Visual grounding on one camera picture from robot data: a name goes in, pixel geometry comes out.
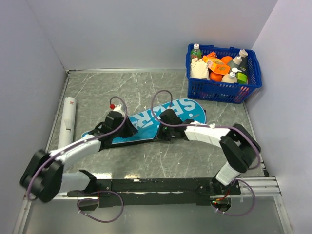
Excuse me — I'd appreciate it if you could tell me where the blue racket cover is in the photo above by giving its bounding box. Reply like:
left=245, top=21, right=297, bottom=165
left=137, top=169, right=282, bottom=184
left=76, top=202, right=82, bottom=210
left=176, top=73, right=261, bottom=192
left=81, top=98, right=206, bottom=151

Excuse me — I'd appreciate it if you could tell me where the white shuttlecock tube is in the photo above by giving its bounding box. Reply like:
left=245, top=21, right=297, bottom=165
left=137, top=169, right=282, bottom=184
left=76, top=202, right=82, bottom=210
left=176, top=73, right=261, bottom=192
left=58, top=97, right=77, bottom=149

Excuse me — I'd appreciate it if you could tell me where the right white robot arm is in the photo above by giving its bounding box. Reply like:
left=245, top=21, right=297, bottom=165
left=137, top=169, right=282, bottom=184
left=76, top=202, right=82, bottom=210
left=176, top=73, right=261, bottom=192
left=156, top=109, right=261, bottom=194

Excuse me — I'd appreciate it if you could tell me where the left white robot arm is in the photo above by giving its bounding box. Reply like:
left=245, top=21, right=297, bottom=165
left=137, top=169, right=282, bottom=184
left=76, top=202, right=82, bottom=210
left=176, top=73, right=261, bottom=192
left=19, top=111, right=138, bottom=202

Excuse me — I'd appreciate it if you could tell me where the blue plastic basket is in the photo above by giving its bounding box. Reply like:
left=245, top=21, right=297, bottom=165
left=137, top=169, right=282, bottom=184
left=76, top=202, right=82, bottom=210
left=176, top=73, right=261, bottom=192
left=185, top=43, right=262, bottom=104

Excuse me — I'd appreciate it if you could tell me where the beige cloth bag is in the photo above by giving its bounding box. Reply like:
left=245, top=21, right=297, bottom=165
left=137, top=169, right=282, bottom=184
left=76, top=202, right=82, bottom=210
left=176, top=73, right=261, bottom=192
left=190, top=58, right=209, bottom=79

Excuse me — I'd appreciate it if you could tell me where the orange fruit front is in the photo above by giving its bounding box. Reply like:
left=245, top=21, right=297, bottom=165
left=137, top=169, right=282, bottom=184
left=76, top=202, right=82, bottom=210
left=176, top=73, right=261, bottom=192
left=209, top=72, right=223, bottom=82

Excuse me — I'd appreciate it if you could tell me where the orange fruit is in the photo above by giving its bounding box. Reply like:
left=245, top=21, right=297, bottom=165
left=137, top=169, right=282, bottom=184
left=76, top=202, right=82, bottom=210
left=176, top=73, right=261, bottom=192
left=220, top=56, right=233, bottom=64
left=209, top=72, right=223, bottom=82

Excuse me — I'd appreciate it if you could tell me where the orange carton box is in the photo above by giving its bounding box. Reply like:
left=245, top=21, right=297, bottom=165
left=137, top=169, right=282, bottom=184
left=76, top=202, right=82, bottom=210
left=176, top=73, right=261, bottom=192
left=202, top=56, right=230, bottom=75

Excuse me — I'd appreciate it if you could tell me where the white pump bottle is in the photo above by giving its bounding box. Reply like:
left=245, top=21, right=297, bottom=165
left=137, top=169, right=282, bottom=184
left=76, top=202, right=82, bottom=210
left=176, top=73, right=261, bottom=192
left=221, top=68, right=241, bottom=83

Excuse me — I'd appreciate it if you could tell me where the green drink bottle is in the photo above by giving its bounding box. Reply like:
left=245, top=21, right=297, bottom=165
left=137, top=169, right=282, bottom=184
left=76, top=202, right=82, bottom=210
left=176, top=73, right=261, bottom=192
left=190, top=43, right=202, bottom=60

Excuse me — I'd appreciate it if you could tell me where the green box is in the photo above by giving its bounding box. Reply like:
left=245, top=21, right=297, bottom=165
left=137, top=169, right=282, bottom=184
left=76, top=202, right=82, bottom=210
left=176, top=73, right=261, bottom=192
left=236, top=72, right=248, bottom=84

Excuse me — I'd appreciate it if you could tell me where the orange fruit back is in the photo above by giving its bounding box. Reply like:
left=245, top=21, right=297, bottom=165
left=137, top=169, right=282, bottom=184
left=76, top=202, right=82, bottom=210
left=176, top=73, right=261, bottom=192
left=220, top=56, right=233, bottom=64

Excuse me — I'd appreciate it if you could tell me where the grey pump bottle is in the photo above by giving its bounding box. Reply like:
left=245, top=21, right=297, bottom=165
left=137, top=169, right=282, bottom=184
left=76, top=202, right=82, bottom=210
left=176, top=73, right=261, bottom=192
left=227, top=49, right=248, bottom=70

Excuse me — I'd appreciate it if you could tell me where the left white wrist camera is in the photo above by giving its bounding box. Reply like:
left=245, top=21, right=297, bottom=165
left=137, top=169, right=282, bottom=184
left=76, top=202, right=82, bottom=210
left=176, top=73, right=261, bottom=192
left=110, top=104, right=125, bottom=116

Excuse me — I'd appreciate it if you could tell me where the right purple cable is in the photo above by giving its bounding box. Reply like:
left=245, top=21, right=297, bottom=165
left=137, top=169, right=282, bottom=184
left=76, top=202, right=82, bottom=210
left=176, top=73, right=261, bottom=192
left=150, top=89, right=261, bottom=217

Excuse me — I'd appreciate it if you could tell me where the purple cable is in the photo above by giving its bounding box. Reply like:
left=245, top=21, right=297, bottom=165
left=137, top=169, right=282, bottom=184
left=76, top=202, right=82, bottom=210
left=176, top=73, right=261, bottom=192
left=150, top=89, right=261, bottom=217
left=26, top=96, right=129, bottom=223

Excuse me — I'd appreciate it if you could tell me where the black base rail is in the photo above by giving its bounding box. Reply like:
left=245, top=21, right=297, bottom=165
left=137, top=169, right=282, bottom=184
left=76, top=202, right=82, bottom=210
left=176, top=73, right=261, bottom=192
left=67, top=177, right=241, bottom=208

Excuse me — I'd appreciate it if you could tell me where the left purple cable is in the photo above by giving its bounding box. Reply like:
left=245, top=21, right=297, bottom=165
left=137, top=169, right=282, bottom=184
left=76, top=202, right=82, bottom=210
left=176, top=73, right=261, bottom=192
left=26, top=96, right=129, bottom=223

